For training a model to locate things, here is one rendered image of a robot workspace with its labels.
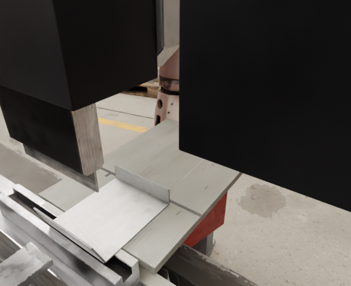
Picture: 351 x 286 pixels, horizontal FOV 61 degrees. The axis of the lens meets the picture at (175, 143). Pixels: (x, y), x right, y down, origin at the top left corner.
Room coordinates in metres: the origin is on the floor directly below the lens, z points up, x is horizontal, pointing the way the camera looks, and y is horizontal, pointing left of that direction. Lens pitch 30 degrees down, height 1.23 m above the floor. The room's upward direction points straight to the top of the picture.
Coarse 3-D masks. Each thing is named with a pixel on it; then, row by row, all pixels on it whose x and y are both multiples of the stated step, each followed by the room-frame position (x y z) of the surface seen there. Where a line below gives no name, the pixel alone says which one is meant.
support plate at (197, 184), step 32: (160, 128) 0.45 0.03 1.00; (128, 160) 0.35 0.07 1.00; (160, 160) 0.35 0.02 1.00; (192, 160) 0.35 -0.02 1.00; (64, 192) 0.28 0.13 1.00; (192, 192) 0.28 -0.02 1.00; (224, 192) 0.29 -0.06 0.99; (160, 224) 0.23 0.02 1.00; (192, 224) 0.23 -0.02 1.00; (160, 256) 0.19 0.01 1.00
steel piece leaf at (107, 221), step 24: (120, 168) 0.30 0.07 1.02; (96, 192) 0.28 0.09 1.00; (120, 192) 0.28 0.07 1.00; (144, 192) 0.28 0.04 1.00; (168, 192) 0.26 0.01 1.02; (72, 216) 0.24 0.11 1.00; (96, 216) 0.24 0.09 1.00; (120, 216) 0.24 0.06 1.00; (144, 216) 0.24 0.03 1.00; (96, 240) 0.20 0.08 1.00; (120, 240) 0.20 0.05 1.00
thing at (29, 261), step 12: (24, 252) 0.19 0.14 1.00; (36, 252) 0.19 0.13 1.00; (0, 264) 0.17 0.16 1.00; (12, 264) 0.17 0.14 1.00; (24, 264) 0.17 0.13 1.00; (36, 264) 0.17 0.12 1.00; (48, 264) 0.18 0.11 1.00; (0, 276) 0.16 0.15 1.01; (12, 276) 0.16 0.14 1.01; (24, 276) 0.16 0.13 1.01; (36, 276) 0.17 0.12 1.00
